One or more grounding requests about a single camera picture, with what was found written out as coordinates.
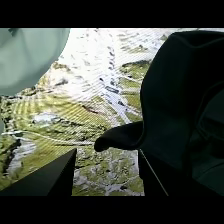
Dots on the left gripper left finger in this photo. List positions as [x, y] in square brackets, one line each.
[50, 176]

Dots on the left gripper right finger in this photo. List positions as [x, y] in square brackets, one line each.
[154, 183]

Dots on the dark grey garment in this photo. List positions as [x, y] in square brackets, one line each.
[173, 100]

